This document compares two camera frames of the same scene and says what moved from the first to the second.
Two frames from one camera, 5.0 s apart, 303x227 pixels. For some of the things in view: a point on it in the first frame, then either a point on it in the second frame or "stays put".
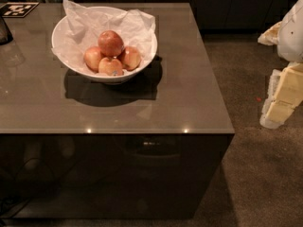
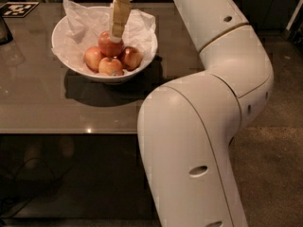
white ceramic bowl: (98, 78) stays put
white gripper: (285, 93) to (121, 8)
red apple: (111, 43) stays put
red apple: (130, 58) stays put
